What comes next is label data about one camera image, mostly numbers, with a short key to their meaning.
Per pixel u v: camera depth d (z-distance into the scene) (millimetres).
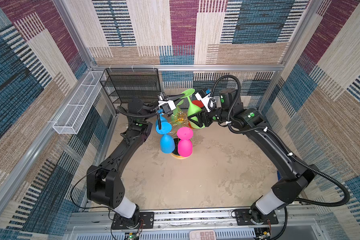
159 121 606
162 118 851
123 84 1057
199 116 587
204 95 577
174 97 606
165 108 517
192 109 650
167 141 765
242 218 729
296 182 398
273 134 453
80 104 756
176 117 781
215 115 579
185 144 755
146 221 729
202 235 689
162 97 604
